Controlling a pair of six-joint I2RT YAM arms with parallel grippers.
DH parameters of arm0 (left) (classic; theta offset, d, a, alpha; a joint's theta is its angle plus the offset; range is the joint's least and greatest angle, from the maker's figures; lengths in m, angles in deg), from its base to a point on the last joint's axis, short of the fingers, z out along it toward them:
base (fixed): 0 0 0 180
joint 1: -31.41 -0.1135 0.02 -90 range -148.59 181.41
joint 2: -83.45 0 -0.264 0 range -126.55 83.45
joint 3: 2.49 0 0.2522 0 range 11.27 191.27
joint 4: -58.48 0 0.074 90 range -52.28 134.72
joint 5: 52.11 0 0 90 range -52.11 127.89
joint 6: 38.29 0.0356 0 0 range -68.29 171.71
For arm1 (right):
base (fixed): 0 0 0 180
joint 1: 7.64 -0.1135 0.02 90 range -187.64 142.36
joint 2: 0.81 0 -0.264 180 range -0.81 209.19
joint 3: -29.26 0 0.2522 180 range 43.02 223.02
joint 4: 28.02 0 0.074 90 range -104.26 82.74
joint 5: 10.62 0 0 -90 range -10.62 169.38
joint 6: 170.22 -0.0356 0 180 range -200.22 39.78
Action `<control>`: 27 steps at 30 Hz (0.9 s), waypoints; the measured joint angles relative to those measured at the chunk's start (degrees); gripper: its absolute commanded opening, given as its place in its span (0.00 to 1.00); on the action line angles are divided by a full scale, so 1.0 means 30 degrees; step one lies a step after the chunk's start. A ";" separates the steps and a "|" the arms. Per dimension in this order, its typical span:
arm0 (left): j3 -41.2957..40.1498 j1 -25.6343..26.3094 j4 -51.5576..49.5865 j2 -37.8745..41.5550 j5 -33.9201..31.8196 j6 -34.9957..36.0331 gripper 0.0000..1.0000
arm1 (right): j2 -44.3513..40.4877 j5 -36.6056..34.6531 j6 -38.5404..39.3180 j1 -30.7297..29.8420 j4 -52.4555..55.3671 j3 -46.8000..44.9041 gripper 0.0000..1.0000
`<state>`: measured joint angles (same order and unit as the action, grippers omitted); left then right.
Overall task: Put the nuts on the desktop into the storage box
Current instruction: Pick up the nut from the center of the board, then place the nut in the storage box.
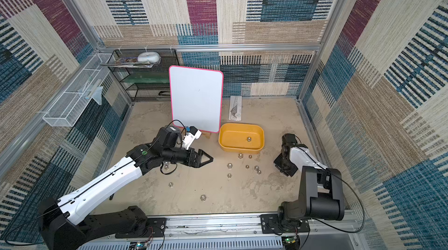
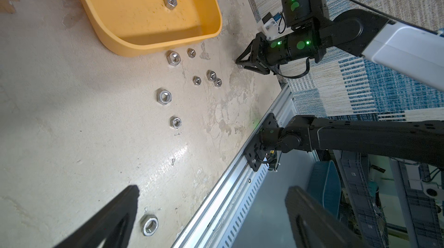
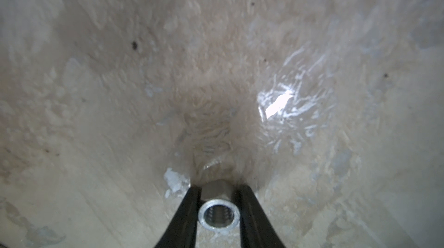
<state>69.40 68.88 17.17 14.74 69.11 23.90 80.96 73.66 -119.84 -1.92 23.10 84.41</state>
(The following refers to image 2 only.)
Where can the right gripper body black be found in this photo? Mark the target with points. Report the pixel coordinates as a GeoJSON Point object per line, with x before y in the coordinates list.
{"type": "Point", "coordinates": [259, 57]}

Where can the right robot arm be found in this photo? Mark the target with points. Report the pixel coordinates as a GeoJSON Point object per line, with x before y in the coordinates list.
{"type": "Point", "coordinates": [343, 87]}

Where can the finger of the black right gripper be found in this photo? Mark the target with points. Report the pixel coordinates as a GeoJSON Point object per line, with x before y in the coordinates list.
{"type": "Point", "coordinates": [247, 65]}
{"type": "Point", "coordinates": [248, 51]}

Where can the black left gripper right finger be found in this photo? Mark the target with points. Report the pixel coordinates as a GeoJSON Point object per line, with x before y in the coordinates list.
{"type": "Point", "coordinates": [313, 227]}

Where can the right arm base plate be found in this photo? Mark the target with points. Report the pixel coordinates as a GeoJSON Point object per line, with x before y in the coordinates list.
{"type": "Point", "coordinates": [255, 152]}

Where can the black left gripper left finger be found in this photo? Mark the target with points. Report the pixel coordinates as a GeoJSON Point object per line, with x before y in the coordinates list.
{"type": "Point", "coordinates": [111, 226]}

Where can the yellow plastic storage box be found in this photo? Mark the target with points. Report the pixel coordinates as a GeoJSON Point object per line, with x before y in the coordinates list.
{"type": "Point", "coordinates": [132, 28]}

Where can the steel hex nut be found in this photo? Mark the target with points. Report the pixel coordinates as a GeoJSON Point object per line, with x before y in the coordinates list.
{"type": "Point", "coordinates": [176, 122]}
{"type": "Point", "coordinates": [211, 75]}
{"type": "Point", "coordinates": [164, 97]}
{"type": "Point", "coordinates": [197, 80]}
{"type": "Point", "coordinates": [171, 4]}
{"type": "Point", "coordinates": [174, 58]}
{"type": "Point", "coordinates": [149, 225]}
{"type": "Point", "coordinates": [218, 83]}
{"type": "Point", "coordinates": [191, 53]}

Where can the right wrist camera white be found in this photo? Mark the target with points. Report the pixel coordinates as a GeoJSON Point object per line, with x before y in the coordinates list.
{"type": "Point", "coordinates": [269, 26]}

